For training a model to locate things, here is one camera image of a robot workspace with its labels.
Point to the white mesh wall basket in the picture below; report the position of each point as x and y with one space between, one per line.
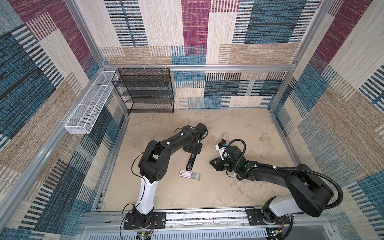
88 110

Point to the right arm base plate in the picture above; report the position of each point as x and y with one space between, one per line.
260 217

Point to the grey silver stapler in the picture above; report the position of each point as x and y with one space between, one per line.
224 139

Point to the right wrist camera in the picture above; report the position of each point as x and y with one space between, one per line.
221 148

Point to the aluminium front rail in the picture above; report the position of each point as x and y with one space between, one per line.
208 224

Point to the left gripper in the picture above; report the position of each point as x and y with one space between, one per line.
200 145

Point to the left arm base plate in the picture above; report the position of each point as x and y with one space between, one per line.
156 220

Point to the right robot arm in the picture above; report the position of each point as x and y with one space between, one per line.
309 192

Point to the black wire shelf rack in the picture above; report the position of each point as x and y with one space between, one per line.
145 90

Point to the grey staple tray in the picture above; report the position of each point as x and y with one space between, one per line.
195 176

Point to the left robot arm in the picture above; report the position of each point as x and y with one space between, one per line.
154 164

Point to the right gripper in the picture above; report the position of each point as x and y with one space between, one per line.
218 165

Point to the red white staple box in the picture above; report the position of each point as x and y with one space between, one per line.
185 174

